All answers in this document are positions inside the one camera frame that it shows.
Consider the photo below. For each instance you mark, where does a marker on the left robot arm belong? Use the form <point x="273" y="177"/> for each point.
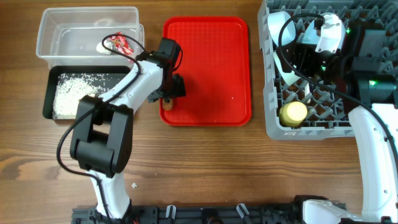
<point x="102" y="131"/>

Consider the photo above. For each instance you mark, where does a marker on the light blue bowl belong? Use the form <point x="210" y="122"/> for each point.
<point x="275" y="22"/>

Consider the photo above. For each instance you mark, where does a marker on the red serving tray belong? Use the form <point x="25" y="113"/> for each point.
<point x="216" y="71"/>

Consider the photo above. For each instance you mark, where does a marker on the light blue plate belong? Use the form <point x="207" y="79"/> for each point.
<point x="310" y="35"/>

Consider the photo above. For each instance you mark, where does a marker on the yellow plastic cup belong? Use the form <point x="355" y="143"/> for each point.
<point x="292" y="114"/>

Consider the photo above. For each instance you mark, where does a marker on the black plastic tray bin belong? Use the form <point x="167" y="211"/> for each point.
<point x="58" y="70"/>

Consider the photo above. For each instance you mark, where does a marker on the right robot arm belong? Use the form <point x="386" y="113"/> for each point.
<point x="349" y="56"/>

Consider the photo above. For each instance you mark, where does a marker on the orange carrot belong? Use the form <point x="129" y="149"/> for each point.
<point x="167" y="104"/>

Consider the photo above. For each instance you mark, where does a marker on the white plastic spoon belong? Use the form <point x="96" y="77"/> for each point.
<point x="307" y="94"/>

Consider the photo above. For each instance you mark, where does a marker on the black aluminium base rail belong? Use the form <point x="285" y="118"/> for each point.
<point x="273" y="213"/>

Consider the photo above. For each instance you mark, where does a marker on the clear plastic bin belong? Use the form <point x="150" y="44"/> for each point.
<point x="70" y="35"/>

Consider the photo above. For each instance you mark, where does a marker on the mint green bowl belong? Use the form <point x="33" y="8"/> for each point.
<point x="289" y="77"/>

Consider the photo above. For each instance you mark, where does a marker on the red snack wrapper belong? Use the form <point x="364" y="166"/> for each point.
<point x="121" y="44"/>

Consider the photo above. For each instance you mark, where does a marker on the rice grains pile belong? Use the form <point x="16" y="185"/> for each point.
<point x="72" y="87"/>

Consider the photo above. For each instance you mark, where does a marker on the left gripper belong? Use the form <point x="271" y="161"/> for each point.
<point x="179" y="89"/>

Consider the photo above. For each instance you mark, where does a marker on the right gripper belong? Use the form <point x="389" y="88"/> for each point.
<point x="306" y="52"/>

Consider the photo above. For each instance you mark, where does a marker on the white tissue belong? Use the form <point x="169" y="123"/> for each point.
<point x="104" y="50"/>

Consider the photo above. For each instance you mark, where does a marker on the grey dishwasher rack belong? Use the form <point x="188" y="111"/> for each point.
<point x="326" y="117"/>

